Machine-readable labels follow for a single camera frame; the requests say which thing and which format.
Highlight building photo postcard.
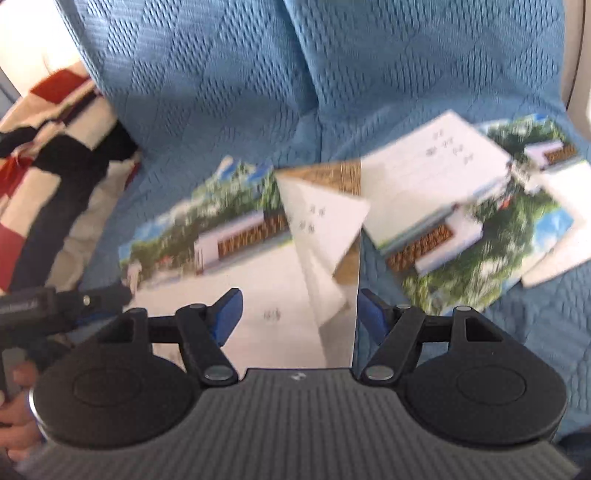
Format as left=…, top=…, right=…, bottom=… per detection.
left=380, top=115, right=583, bottom=315
left=361, top=110, right=510, bottom=248

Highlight white text paper sheets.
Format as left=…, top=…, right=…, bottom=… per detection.
left=117, top=155, right=372, bottom=370

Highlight tan Chinese painting book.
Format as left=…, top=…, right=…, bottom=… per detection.
left=276, top=160, right=368, bottom=368

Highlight person's left hand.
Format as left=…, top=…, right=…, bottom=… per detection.
left=1, top=361, right=43, bottom=463

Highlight striped red black blanket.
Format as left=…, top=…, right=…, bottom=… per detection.
left=1, top=63, right=140, bottom=294

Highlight left blue floor chair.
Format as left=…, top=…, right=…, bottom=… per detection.
left=57, top=1, right=321, bottom=288

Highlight blue floor chair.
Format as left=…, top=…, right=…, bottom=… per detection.
left=281, top=1, right=590, bottom=434
left=57, top=1, right=321, bottom=288

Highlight right blue floor chair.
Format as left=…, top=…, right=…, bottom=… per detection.
left=281, top=1, right=590, bottom=434

